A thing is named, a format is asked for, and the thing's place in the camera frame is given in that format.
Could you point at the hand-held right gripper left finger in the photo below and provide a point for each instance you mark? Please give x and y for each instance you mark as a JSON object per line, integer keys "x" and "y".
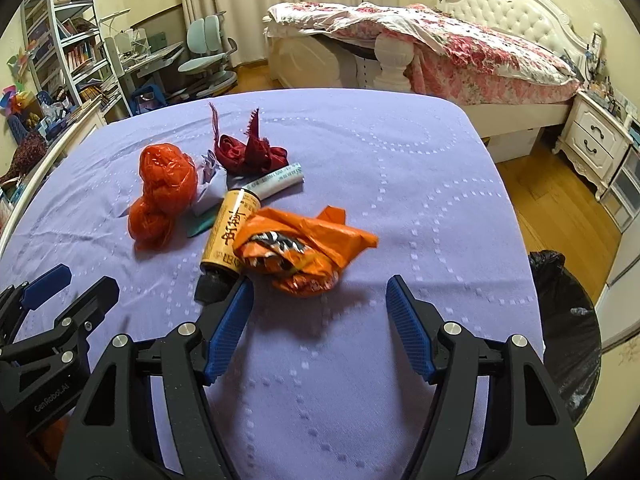
{"x": 230, "y": 330}

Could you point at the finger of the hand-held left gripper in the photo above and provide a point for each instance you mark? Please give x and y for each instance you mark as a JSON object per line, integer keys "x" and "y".
{"x": 95, "y": 305}
{"x": 45, "y": 285}

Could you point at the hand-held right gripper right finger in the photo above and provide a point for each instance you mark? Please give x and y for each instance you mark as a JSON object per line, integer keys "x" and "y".
{"x": 410, "y": 330}

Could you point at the gold bottle with black cap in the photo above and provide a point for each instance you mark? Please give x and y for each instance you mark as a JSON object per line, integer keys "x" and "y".
{"x": 227, "y": 235}

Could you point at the orange plastic bag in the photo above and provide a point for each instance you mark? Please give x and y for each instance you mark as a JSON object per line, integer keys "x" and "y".
{"x": 300, "y": 250}

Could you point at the teal card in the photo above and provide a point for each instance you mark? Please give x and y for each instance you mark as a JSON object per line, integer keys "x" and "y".
{"x": 202, "y": 224}

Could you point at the white paper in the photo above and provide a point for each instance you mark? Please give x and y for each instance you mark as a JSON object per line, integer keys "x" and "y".
{"x": 210, "y": 195}

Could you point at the red plastic bag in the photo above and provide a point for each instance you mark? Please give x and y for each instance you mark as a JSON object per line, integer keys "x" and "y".
{"x": 160, "y": 185}

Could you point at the black-lined trash bin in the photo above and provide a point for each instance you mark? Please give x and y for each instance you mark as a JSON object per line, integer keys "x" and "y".
{"x": 565, "y": 335}

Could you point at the white printed tube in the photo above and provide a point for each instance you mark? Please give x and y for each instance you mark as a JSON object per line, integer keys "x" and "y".
{"x": 280, "y": 180}

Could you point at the dark red cloth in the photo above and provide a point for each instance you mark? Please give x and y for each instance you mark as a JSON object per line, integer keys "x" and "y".
{"x": 250, "y": 155}

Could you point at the maroon fuzzy item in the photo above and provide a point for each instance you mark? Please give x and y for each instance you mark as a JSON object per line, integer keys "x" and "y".
{"x": 27, "y": 157}

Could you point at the blue stool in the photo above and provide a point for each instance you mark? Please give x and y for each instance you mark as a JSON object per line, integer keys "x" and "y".
{"x": 147, "y": 100}

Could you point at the white wardrobe sliding door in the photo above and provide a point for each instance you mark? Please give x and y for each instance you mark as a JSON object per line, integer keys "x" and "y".
{"x": 620, "y": 300}

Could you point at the white storage box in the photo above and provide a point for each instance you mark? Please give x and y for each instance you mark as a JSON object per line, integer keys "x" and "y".
{"x": 515, "y": 145}

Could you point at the white study desk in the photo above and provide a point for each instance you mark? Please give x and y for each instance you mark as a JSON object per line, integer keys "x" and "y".
{"x": 150, "y": 60}

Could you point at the white bookshelf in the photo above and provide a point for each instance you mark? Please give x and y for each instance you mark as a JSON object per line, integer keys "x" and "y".
{"x": 70, "y": 35}

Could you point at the pink floral bed sheet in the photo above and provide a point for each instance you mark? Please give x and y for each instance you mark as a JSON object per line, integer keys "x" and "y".
{"x": 475, "y": 85}

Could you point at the clear plastic drawer unit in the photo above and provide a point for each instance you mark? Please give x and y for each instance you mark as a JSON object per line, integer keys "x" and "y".
{"x": 625, "y": 185}

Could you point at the white nightstand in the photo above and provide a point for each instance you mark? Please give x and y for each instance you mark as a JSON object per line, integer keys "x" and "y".
{"x": 590, "y": 135}

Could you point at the light blue desk chair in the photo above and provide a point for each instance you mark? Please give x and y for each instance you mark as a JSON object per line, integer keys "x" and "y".
{"x": 205, "y": 45}

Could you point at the floral quilt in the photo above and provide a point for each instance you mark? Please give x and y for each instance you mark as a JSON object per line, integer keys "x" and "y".
{"x": 450, "y": 35}

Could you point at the clutter of small items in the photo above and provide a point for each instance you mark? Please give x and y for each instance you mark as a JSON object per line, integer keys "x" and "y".
{"x": 607, "y": 85}

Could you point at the bed with floral bedding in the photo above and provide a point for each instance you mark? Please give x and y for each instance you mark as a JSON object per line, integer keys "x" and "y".
{"x": 505, "y": 10}

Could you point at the beige curtain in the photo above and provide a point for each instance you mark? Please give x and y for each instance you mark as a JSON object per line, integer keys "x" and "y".
{"x": 300, "y": 0}

